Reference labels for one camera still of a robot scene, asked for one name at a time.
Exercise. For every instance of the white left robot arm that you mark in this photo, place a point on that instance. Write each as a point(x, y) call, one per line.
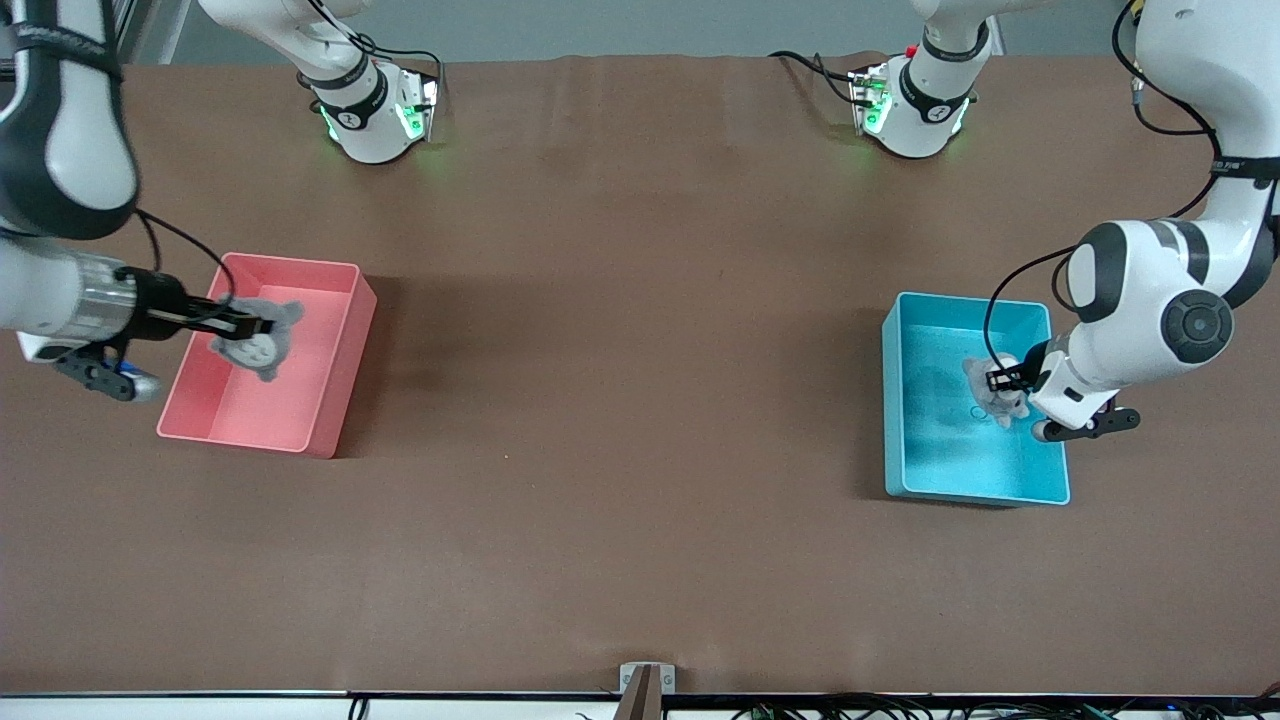
point(1140, 300)

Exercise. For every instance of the small grey plush toy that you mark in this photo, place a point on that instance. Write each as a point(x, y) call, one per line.
point(985, 388)

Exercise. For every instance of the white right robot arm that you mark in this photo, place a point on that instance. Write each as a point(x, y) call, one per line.
point(60, 150)

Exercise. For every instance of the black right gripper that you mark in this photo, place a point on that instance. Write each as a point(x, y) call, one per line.
point(160, 298)

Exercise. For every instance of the pink plastic box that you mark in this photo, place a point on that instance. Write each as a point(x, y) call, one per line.
point(290, 410)

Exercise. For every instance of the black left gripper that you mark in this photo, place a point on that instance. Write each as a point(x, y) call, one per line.
point(1031, 365)

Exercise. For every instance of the large grey plush toy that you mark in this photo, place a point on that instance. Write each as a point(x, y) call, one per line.
point(255, 352)

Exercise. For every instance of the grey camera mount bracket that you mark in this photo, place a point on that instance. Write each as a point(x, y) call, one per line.
point(647, 700)

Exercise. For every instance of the blue plastic box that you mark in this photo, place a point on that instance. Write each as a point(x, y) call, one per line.
point(940, 450)

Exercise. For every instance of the brown table cover sheet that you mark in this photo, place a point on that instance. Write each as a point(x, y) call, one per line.
point(640, 550)

